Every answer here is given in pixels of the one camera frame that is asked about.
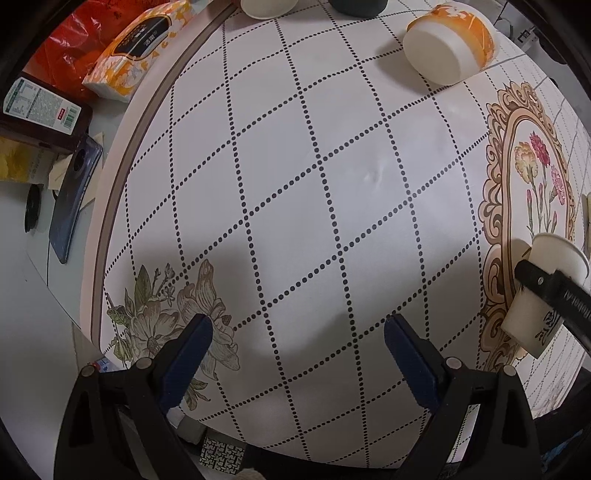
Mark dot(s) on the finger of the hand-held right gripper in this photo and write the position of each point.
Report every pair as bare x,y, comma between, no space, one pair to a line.
554,288

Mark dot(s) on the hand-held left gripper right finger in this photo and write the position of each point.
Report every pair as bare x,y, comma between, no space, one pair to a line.
412,367

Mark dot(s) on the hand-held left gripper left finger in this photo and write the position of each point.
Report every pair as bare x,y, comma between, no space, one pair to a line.
184,364

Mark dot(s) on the white printed paper cup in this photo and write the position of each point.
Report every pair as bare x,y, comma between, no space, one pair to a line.
551,254

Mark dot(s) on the black and white patterned box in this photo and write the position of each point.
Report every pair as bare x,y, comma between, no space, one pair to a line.
221,454

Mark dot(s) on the dark blue smartphone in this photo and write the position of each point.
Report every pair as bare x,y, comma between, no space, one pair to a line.
74,198

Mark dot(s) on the floral printed tablecloth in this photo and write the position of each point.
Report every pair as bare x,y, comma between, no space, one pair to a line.
300,184

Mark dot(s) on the black round disc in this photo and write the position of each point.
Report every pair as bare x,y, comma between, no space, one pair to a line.
33,207

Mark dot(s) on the yellow packet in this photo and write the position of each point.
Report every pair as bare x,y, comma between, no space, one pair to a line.
18,159

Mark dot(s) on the orange and white paper bowl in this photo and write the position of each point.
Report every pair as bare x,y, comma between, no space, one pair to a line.
443,44

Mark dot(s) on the dark bottle with white label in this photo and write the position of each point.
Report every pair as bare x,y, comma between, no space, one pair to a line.
41,110

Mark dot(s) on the orange and white tissue pack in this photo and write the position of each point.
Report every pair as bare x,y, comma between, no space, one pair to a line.
136,50

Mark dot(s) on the red plastic bag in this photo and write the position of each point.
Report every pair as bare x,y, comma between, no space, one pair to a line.
69,55

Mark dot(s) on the dark round container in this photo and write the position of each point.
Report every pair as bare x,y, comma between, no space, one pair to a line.
358,5

